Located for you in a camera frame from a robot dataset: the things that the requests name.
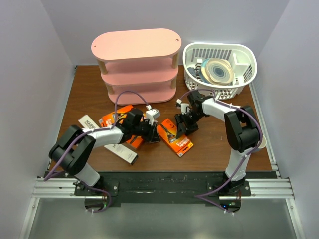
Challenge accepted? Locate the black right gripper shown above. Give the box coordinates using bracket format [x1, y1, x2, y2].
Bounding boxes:
[174, 110, 204, 138]

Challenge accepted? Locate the pink three-tier wooden shelf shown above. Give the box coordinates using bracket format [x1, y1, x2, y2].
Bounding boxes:
[91, 28, 182, 105]

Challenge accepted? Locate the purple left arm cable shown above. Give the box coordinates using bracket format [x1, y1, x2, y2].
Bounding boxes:
[43, 91, 150, 214]

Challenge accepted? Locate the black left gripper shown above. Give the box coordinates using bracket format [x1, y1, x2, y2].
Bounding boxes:
[132, 118, 160, 142]

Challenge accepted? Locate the orange Gillette razor box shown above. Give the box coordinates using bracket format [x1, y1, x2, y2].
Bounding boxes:
[157, 119, 194, 157]
[124, 113, 148, 150]
[99, 105, 133, 127]

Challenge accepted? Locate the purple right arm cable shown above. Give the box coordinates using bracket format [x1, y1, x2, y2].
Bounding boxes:
[179, 89, 264, 214]

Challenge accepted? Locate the white plastic basket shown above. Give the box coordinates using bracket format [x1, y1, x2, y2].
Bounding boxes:
[182, 42, 257, 100]

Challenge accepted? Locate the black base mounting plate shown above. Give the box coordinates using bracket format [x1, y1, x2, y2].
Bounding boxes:
[43, 170, 278, 212]

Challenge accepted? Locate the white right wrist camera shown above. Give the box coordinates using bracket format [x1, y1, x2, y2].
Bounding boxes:
[176, 99, 191, 115]

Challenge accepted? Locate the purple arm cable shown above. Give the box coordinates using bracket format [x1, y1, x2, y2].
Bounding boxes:
[43, 91, 150, 214]
[179, 89, 264, 214]

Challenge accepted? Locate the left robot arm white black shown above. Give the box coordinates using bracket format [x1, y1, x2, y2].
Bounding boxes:
[48, 108, 160, 195]

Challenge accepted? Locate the aluminium frame rail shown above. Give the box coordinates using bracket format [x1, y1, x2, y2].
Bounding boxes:
[18, 82, 306, 239]

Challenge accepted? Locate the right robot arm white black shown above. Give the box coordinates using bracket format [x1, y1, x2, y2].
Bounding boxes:
[175, 90, 263, 196]

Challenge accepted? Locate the white Harry's razor box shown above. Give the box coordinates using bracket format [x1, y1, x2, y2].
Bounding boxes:
[78, 115, 100, 129]

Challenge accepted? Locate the stack of ceramic plates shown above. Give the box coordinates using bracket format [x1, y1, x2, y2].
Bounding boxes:
[194, 58, 235, 86]

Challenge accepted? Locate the grey white razor box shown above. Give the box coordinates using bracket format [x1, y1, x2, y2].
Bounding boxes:
[104, 144, 138, 165]

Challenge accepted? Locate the beige blue cup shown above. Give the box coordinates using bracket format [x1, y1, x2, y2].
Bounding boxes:
[253, 136, 267, 153]

